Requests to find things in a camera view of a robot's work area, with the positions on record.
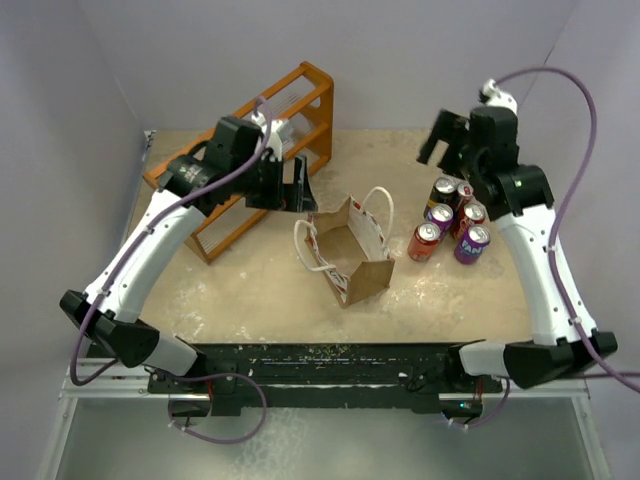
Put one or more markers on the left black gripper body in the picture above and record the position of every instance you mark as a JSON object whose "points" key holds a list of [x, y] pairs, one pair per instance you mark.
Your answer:
{"points": [[267, 189]]}

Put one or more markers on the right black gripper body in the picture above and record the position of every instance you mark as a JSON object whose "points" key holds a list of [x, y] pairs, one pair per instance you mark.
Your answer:
{"points": [[471, 159]]}

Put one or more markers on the silver blue red can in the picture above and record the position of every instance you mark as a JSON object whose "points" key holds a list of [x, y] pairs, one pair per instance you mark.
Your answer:
{"points": [[464, 194]]}

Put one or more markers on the dark black soda can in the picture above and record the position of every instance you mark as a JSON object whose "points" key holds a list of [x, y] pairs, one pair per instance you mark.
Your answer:
{"points": [[443, 192]]}

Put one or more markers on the watermelon print canvas bag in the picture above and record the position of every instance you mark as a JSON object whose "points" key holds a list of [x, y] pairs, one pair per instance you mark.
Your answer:
{"points": [[349, 247]]}

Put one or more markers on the red coke can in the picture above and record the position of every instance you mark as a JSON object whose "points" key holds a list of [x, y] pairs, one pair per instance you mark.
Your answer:
{"points": [[471, 213], [424, 241]]}

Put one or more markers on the purple fanta can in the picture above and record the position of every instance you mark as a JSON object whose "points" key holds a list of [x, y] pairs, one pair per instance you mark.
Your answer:
{"points": [[442, 216], [472, 244]]}

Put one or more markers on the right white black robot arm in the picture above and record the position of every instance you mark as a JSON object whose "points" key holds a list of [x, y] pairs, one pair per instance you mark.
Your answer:
{"points": [[565, 340]]}

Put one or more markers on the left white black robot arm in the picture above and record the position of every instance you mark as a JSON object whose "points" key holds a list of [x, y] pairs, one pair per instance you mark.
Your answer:
{"points": [[242, 158]]}

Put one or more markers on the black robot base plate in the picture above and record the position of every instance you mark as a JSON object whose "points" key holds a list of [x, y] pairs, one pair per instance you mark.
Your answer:
{"points": [[420, 377]]}

